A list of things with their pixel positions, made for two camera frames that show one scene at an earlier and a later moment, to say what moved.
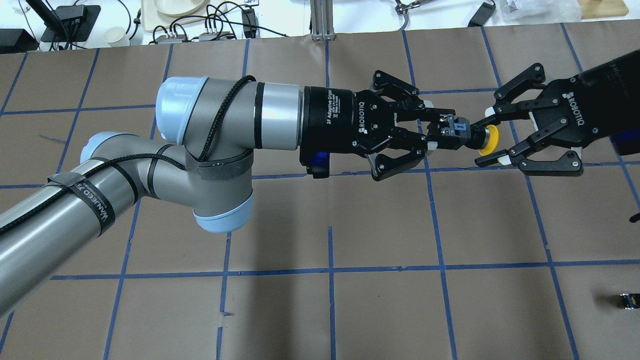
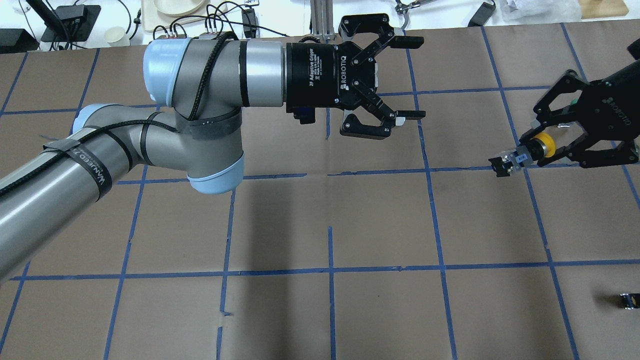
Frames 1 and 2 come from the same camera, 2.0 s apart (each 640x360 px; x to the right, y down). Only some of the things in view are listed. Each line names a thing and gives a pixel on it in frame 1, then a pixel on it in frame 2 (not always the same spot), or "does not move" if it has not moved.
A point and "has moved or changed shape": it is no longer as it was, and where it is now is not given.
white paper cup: [116, 36] does not move
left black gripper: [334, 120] to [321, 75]
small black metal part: [630, 301] does not move
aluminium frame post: [322, 20] does not move
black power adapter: [483, 14] does not move
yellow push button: [485, 139] has moved or changed shape
